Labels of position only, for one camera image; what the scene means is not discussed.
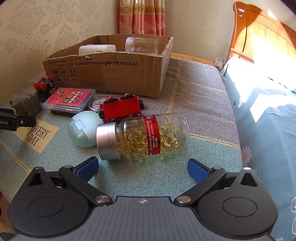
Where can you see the grey toy elephant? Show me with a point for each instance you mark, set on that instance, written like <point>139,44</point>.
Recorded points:
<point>24,104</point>

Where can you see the wooden bedside table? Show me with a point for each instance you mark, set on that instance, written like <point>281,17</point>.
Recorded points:
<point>196,59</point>

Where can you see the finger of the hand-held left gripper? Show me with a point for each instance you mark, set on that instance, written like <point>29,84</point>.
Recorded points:
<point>27,121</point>
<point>5,111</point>

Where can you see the wooden bed headboard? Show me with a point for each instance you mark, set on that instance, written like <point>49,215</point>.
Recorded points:
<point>249,34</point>

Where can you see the plaid patchwork cloth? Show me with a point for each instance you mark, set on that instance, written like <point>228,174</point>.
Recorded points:
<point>196,111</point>

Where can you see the red toy train car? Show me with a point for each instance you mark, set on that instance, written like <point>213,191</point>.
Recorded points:
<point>121,109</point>

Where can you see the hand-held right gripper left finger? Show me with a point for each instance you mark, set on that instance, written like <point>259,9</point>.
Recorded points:
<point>89,170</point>

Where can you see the clear correction tape dispenser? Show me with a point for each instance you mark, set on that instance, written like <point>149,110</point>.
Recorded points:
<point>95,104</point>

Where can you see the clear bottle of yellow capsules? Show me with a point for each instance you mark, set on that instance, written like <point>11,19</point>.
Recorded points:
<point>143,136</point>

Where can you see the mint green round case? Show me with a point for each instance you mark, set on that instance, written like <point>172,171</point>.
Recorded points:
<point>84,129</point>

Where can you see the black pocket scale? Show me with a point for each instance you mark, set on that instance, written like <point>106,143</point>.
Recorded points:
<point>61,112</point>

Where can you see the white plastic bottle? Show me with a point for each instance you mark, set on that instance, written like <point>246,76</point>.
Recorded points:
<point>97,49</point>

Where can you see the black toy vehicle red wheels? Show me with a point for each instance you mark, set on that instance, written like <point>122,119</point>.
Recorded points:
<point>45,88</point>

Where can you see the red card box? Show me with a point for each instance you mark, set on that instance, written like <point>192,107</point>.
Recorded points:
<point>69,98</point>

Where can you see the wooden bed with blue sheet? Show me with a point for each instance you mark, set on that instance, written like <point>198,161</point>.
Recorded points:
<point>266,129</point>

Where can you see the white wall socket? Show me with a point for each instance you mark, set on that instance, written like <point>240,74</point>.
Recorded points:
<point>219,62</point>

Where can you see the cardboard box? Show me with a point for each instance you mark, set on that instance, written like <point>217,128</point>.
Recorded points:
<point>120,74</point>

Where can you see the empty clear plastic jar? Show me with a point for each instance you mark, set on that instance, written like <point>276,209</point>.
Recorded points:
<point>142,44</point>

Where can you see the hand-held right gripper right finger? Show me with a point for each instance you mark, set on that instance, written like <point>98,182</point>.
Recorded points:
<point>196,172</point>

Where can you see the pink patterned curtain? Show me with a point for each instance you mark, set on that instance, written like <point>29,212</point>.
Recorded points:
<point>142,17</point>

